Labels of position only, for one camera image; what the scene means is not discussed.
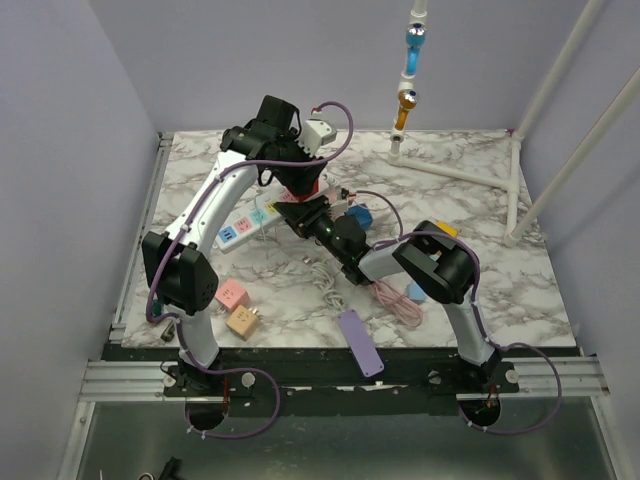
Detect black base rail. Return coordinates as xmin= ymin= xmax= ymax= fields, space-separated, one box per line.
xmin=164 ymin=344 xmax=521 ymax=431

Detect pink power cable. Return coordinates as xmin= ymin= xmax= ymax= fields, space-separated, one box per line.
xmin=369 ymin=279 xmax=425 ymax=329

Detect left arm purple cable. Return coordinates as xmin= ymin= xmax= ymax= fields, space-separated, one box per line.
xmin=144 ymin=101 xmax=356 ymax=441

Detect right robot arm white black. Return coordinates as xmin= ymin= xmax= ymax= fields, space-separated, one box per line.
xmin=276 ymin=196 xmax=501 ymax=392

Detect purple USB power strip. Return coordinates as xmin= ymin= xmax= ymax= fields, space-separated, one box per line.
xmin=338 ymin=310 xmax=385 ymax=378

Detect light blue plug adapter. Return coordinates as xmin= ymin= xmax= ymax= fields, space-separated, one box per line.
xmin=406 ymin=283 xmax=428 ymax=304

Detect white power strip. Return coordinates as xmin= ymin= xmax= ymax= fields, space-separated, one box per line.
xmin=214 ymin=184 xmax=301 ymax=254

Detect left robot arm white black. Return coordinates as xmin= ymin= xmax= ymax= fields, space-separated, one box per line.
xmin=142 ymin=95 xmax=337 ymax=395

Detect white PVC pipe frame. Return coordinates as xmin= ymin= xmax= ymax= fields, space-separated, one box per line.
xmin=388 ymin=1 xmax=639 ymax=247

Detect yellow cube socket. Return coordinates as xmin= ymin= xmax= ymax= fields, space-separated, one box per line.
xmin=437 ymin=222 xmax=458 ymax=238

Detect pink cube socket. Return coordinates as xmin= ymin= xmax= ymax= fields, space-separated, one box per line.
xmin=215 ymin=279 xmax=250 ymax=312

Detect grey metal crank handle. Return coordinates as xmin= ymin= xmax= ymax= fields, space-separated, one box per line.
xmin=160 ymin=323 xmax=175 ymax=343

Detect white coiled power cable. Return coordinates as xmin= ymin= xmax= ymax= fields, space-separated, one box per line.
xmin=302 ymin=254 xmax=347 ymax=311

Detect blue orange pipe stand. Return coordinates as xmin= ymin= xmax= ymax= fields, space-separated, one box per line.
xmin=390 ymin=0 xmax=428 ymax=158

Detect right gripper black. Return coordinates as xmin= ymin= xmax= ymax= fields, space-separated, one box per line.
xmin=274 ymin=196 xmax=347 ymax=263

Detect blue cube socket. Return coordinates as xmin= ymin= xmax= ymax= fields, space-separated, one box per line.
xmin=345 ymin=204 xmax=373 ymax=231

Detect beige cube socket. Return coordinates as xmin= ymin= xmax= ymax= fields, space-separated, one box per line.
xmin=226 ymin=305 xmax=260 ymax=341

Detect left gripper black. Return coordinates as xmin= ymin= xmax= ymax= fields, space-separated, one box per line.
xmin=270 ymin=129 xmax=326 ymax=197

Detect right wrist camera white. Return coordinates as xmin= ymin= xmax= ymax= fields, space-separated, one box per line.
xmin=328 ymin=187 xmax=356 ymax=214

